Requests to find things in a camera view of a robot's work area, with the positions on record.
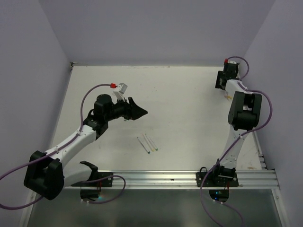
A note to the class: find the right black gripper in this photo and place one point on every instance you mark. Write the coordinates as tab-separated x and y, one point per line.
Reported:
220	74

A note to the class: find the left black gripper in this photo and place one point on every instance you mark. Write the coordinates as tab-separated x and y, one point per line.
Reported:
135	111

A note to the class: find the light green cap marker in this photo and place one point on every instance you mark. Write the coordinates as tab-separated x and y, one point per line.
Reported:
151	142

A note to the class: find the teal green marker pen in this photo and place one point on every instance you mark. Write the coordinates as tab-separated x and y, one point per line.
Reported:
144	147

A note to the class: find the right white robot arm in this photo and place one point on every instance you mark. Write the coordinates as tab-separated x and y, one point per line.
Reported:
243	116

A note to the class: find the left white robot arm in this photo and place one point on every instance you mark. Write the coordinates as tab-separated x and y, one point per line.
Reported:
47	174

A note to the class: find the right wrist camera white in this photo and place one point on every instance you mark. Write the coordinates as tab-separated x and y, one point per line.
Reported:
229	64

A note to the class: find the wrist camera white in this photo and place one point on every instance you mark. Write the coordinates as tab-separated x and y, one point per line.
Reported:
119	91
229	64

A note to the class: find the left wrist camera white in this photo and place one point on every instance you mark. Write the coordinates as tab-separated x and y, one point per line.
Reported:
119	91

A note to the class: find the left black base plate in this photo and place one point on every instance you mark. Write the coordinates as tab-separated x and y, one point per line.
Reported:
107	182

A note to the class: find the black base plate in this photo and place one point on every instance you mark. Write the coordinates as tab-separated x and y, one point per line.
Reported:
107	182
216	181

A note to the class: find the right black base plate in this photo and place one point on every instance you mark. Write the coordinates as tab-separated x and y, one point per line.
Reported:
216	181

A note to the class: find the aluminium rail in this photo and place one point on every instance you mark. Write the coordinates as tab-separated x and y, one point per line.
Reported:
186	180

